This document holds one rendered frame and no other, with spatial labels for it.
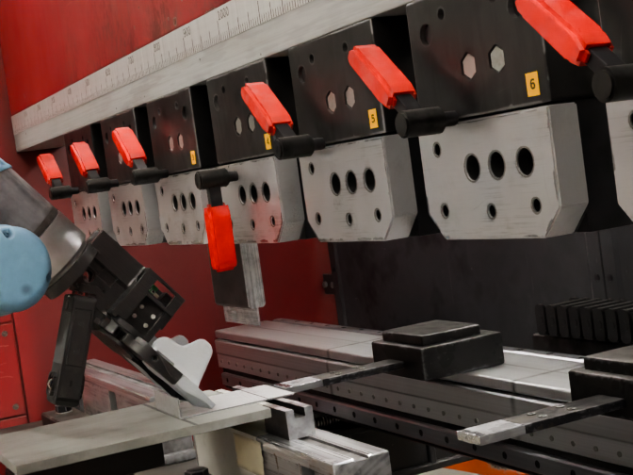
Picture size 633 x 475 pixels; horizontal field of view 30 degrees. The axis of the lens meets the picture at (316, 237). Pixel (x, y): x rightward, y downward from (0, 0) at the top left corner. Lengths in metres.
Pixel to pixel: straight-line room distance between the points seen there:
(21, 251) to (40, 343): 1.09
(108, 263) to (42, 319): 0.89
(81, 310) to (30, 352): 0.90
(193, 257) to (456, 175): 1.43
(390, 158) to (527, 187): 0.17
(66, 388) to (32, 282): 0.22
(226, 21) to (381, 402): 0.62
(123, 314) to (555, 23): 0.70
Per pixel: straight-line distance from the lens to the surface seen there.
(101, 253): 1.23
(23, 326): 2.11
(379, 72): 0.80
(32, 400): 2.12
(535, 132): 0.72
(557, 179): 0.71
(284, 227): 1.06
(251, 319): 1.28
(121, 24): 1.45
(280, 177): 1.05
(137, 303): 1.22
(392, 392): 1.53
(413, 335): 1.36
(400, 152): 0.88
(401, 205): 0.88
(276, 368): 1.86
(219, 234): 1.12
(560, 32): 0.63
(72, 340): 1.22
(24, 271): 1.03
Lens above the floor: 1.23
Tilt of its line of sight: 3 degrees down
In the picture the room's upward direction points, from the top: 8 degrees counter-clockwise
